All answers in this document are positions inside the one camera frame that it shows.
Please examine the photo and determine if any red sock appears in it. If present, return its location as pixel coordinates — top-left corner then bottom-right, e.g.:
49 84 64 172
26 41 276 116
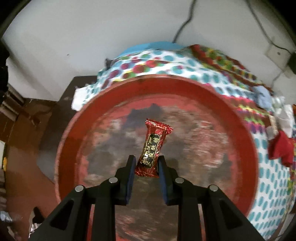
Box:
268 131 295 167

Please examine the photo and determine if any red candy wrapper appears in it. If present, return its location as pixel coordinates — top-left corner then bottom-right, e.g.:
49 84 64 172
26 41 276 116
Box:
135 119 174 178

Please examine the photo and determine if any colourful polka dot cloth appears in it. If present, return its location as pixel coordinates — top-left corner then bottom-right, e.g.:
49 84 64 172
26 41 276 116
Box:
71 44 295 239

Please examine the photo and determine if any red round tray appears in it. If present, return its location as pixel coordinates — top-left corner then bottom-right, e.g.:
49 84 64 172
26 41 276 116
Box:
46 75 262 240

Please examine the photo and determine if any dark brown side table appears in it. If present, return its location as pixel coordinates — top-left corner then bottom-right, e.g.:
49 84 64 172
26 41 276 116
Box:
37 76 97 182

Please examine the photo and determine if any white sock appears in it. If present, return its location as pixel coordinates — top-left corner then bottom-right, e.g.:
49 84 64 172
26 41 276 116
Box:
265 104 295 141

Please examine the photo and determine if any blue sock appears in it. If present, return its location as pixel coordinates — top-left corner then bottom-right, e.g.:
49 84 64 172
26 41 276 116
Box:
252 86 272 109

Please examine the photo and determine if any blue mat under cloth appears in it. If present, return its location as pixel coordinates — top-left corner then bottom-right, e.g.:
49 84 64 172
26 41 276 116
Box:
119 41 185 57

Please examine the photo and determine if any white wall socket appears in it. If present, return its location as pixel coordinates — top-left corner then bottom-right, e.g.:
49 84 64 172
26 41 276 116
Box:
265 44 295 78

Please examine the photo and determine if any black tv cable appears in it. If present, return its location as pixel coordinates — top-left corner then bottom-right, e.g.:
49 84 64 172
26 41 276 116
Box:
172 0 197 43

